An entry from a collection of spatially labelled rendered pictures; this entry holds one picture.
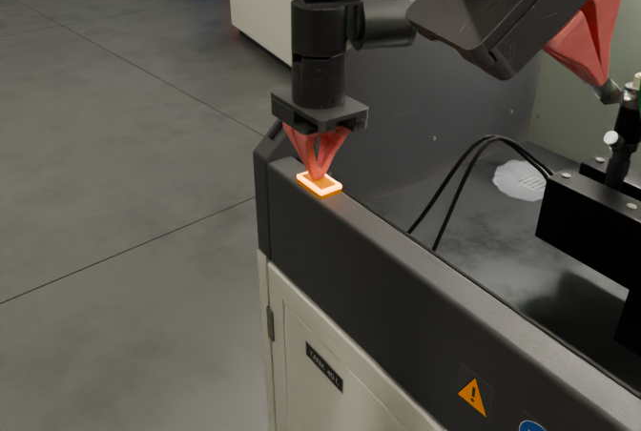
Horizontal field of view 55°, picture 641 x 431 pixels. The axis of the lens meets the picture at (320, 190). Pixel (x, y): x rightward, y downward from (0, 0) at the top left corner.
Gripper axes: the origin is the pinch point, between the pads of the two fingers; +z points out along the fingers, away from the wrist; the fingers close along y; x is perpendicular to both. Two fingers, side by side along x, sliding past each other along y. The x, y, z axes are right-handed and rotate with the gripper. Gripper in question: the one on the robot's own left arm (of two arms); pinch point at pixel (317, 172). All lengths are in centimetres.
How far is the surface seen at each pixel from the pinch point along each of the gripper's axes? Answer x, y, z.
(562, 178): -20.1, -18.5, -1.4
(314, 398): 1.6, -2.0, 35.2
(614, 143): -20.8, -22.8, -7.4
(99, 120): -40, 254, 98
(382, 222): -1.3, -10.3, 1.8
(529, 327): -1.2, -29.8, 1.7
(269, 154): 1.1, 9.1, 1.3
